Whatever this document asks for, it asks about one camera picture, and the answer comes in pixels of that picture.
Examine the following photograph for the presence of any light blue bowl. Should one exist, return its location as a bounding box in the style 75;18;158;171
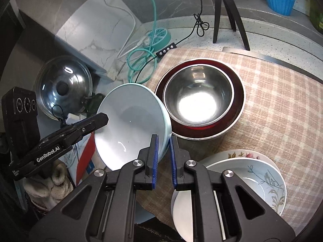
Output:
94;83;172;171

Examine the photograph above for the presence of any glass pot lid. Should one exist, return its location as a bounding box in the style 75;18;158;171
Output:
35;55;93;114

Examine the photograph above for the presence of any teal cable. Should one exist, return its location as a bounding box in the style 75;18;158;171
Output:
127;0;162;80

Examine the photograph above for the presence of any stainless steel bowl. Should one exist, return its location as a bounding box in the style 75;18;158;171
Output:
163;65;234;126

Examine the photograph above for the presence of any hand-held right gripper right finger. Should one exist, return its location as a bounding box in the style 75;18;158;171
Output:
169;136;296;242

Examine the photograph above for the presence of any black tripod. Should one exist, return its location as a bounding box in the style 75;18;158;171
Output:
211;0;251;51

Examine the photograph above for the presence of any white plate grey floral print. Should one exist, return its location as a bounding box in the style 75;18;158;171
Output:
205;158;287;217

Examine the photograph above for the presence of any dark green object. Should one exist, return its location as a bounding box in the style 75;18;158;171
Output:
84;93;105;114

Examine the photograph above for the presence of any teal round power hub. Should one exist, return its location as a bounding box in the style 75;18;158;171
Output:
146;30;172;51

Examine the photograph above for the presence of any red and white box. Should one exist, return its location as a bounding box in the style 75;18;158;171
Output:
61;131;106;182

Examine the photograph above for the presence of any blue ribbed cup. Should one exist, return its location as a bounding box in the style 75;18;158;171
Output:
262;0;296;16

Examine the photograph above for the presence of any red bowl steel inside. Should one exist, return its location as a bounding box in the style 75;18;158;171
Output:
154;58;246;140

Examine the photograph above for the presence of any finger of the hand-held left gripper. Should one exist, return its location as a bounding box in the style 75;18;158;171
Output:
61;113;109;144

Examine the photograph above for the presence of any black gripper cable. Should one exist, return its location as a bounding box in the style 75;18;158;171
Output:
51;104;69;127

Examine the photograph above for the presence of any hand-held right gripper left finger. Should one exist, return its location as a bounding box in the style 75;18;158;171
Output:
29;134;160;242

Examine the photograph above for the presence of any beige plaid cloth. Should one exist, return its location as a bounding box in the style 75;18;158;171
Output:
135;47;323;232

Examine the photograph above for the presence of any white cable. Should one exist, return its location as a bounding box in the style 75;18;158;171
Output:
87;0;149;62

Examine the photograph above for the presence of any black cable with controller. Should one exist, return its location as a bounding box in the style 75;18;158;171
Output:
134;0;210;83

